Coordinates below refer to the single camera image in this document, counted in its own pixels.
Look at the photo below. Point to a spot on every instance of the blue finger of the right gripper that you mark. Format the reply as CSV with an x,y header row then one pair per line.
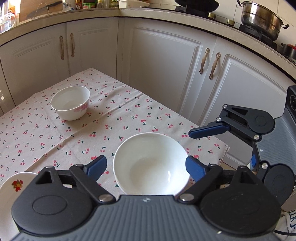
x,y
211,129
253,161

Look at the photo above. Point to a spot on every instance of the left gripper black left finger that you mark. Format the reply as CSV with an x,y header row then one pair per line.
x,y
86,176

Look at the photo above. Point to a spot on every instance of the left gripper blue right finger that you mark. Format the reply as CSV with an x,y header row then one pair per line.
x,y
206,177

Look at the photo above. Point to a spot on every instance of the white plate with fruit print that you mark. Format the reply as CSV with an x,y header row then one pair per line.
x,y
10,191

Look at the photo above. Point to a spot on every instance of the cream kitchen cabinets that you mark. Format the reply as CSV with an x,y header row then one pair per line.
x,y
158,52

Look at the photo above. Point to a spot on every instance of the cherry print tablecloth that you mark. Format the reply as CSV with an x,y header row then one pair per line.
x,y
34,136

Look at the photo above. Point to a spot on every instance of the white bowl pink flowers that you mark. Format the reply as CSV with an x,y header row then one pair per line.
x,y
71,103

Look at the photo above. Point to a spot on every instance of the stainless steel pot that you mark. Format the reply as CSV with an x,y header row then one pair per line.
x,y
261,19

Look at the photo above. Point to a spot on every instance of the black wok pan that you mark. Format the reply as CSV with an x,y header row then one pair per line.
x,y
200,5

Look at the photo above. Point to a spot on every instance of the bronze cabinet handle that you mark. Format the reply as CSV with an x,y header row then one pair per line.
x,y
207,51
218,55
73,45
62,47

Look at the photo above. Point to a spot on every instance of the bronze cabinet handle left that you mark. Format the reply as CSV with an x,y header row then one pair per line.
x,y
62,47

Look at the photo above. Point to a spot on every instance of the bronze cabinet handle right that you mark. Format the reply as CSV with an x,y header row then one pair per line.
x,y
73,45

